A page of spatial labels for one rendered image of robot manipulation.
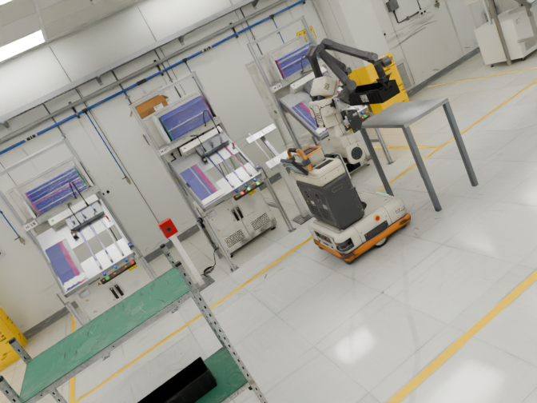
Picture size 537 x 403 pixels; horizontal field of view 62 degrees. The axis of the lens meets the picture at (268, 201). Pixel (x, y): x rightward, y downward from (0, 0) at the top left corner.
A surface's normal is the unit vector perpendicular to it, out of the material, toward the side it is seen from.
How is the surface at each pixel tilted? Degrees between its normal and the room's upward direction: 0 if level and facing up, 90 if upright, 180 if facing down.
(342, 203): 90
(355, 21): 90
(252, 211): 90
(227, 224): 90
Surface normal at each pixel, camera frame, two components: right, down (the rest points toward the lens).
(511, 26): -0.81, 0.52
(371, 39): 0.39, 0.11
